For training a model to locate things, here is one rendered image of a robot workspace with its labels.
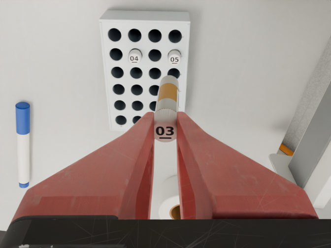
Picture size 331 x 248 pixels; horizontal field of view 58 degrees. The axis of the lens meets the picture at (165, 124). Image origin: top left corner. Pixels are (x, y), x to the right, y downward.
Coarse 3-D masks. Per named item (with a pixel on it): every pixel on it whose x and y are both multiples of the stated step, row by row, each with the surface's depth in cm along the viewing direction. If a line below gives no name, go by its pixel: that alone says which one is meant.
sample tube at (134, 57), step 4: (132, 52) 28; (136, 52) 28; (140, 52) 29; (128, 56) 28; (132, 56) 28; (136, 56) 28; (140, 56) 28; (132, 60) 28; (136, 60) 28; (140, 60) 28
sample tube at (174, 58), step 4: (172, 52) 28; (176, 52) 28; (168, 56) 28; (172, 56) 28; (176, 56) 28; (180, 56) 28; (168, 60) 28; (172, 60) 28; (176, 60) 28; (180, 60) 28; (172, 64) 28; (176, 64) 28
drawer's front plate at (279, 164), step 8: (272, 160) 31; (280, 160) 32; (288, 160) 32; (272, 168) 31; (280, 168) 31; (288, 168) 31; (288, 176) 30; (296, 184) 29; (328, 208) 27; (320, 216) 26; (328, 216) 26
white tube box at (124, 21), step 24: (120, 24) 28; (144, 24) 27; (168, 24) 27; (120, 48) 29; (144, 48) 29; (168, 48) 29; (120, 72) 32; (144, 72) 30; (168, 72) 31; (120, 96) 32; (144, 96) 32; (120, 120) 34
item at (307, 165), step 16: (320, 112) 27; (320, 128) 26; (304, 144) 28; (320, 144) 26; (304, 160) 28; (320, 160) 26; (304, 176) 28; (320, 176) 26; (320, 192) 25; (320, 208) 26
